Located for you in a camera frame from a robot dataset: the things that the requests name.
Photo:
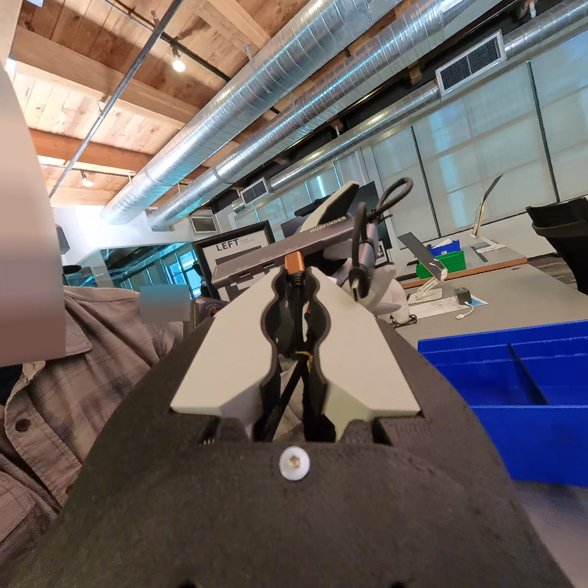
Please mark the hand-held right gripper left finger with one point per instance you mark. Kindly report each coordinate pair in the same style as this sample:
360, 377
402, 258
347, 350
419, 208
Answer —
225, 363

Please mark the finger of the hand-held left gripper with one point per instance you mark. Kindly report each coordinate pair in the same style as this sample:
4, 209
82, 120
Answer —
333, 206

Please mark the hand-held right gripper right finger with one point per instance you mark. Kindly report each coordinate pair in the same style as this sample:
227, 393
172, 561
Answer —
363, 367

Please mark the dark grey usb hub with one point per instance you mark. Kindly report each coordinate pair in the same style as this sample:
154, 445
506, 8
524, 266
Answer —
275, 250

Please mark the blue plastic bin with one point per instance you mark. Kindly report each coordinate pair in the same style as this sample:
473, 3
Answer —
448, 248
505, 441

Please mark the person's left hand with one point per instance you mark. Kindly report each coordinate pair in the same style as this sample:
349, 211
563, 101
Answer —
390, 289

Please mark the framed sign board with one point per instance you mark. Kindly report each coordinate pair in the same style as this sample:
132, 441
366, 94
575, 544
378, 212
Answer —
243, 248

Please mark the white paper sheet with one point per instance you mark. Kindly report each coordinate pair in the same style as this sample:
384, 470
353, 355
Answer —
436, 307

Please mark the black power adapter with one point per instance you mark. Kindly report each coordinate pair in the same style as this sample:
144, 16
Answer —
461, 295

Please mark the green plastic bin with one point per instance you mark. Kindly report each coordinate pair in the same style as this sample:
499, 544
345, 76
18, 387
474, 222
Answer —
441, 266

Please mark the white vent grille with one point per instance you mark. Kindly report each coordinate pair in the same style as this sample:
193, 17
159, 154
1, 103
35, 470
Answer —
471, 62

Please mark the black office chair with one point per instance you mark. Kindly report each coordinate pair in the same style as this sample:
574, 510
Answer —
565, 229

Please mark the silver spiral duct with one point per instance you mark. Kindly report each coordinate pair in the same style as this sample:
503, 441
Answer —
220, 115
367, 133
298, 124

